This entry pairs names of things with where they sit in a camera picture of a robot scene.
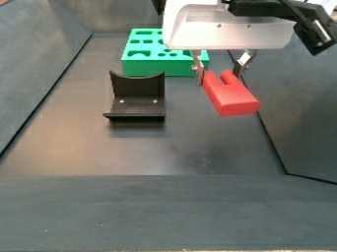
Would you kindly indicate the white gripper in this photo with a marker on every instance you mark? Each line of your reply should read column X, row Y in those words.
column 199, row 24

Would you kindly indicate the red square-circle object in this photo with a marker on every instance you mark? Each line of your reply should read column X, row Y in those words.
column 228, row 96

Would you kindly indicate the green fixture block with cutouts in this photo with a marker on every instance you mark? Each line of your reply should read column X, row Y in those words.
column 145, row 56

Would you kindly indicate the black curved stand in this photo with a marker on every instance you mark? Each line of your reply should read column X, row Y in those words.
column 137, row 96

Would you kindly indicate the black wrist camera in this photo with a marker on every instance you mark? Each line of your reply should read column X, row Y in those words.
column 314, row 27

